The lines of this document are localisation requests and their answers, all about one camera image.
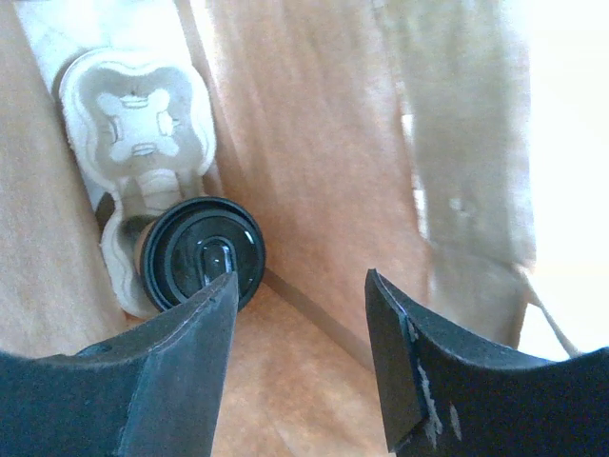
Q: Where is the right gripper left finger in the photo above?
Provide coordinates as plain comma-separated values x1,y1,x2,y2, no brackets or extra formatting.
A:
1,273,238,456

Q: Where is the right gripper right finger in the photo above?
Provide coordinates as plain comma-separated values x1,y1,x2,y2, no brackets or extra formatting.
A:
365,269,608,456

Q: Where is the black coffee cup lid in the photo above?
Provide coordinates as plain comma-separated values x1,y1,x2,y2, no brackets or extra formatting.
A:
134,196,266,312

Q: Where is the brown paper bag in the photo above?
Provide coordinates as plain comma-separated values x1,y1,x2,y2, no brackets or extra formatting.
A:
0,0,586,457

